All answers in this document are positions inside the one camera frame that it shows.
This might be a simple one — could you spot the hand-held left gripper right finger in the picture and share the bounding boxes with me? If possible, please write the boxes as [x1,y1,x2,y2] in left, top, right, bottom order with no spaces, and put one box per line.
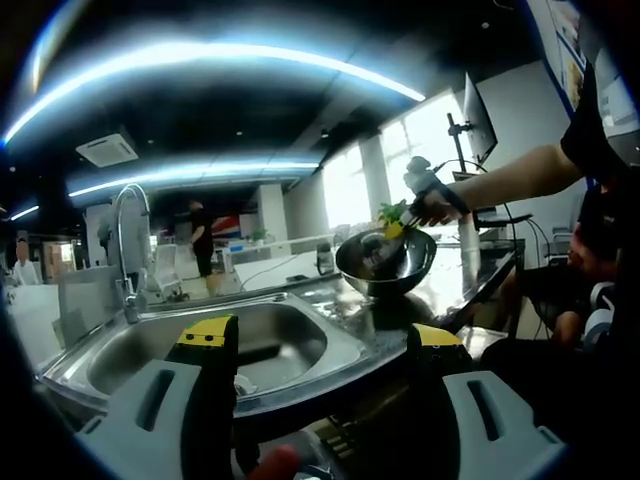
[407,322,570,480]

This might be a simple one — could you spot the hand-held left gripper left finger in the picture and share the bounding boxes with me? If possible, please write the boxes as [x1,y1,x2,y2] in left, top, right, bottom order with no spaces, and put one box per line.
[74,314,240,480]

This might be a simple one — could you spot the stainless steel bowl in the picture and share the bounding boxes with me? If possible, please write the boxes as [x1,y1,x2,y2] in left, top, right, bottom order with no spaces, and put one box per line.
[334,228,439,297]

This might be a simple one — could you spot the stainless steel sink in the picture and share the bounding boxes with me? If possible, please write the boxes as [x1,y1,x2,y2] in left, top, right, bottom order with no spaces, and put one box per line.
[38,289,404,417]

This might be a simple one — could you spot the steel water bottle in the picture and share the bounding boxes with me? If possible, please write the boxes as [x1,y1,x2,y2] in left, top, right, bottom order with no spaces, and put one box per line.
[459,217,482,272]

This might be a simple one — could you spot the chrome sink faucet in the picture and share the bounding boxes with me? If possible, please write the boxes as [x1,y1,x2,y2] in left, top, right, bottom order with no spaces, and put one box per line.
[114,183,152,324]

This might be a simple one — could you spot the person's right hand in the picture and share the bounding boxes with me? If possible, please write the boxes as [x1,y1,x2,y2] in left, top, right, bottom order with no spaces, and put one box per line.
[413,185,472,229]

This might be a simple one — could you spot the person's left hand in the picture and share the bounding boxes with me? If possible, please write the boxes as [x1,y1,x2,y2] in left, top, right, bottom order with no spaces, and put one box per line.
[249,443,302,480]

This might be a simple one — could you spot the black monitor stand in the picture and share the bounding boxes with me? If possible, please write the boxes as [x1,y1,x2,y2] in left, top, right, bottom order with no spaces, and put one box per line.
[445,113,476,174]

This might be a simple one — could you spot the dark lidded jar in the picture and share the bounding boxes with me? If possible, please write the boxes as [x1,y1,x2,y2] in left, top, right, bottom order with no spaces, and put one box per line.
[315,244,336,276]

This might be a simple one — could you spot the computer monitor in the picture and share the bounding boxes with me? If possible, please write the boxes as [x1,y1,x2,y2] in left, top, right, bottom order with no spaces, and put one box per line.
[461,71,499,167]

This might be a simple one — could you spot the white swivel office chair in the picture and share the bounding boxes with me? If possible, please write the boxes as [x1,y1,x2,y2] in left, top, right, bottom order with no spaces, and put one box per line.
[152,244,184,301]

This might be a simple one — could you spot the white plastic chair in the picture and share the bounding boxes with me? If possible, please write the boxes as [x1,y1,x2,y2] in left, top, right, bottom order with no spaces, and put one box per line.
[581,281,617,347]

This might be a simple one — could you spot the person's torso in black shirt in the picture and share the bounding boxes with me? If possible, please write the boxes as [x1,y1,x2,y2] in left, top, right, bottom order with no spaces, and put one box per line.
[559,48,640,284]

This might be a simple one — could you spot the long ceiling light strip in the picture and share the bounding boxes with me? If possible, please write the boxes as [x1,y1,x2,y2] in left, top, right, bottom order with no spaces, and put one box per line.
[66,161,321,198]

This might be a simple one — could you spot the long curved ceiling light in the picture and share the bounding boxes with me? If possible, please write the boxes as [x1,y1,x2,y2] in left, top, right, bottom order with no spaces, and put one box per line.
[3,41,427,145]

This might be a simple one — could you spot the ceiling air conditioner unit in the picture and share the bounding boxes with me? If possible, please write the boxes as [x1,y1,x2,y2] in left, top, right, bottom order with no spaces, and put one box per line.
[75,131,139,169]

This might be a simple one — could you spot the wall poster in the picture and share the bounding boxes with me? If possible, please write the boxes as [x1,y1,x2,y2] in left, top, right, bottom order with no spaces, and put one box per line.
[527,0,640,124]

